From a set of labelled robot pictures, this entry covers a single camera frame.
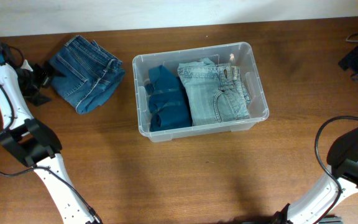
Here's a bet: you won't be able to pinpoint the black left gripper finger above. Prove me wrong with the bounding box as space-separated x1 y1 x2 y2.
26 92 52 106
44 61 65 78

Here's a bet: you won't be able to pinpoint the dark blue jeans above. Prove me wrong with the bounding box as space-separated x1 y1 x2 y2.
48 35 125 114

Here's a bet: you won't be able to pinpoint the blue shirt bundle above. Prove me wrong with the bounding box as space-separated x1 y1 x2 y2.
145 65 192 132

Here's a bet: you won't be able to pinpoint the light blue jeans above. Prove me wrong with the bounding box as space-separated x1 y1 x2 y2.
177 58 251 126

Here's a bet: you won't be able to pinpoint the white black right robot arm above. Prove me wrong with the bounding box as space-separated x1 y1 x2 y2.
271 116 358 224

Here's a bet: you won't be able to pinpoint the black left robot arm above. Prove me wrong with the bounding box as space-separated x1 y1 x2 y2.
0 42 102 224

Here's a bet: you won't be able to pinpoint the clear plastic storage bin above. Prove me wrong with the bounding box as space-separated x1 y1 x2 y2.
132 42 269 142

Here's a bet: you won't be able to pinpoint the black left camera cable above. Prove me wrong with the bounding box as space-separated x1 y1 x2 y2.
0 45 104 224

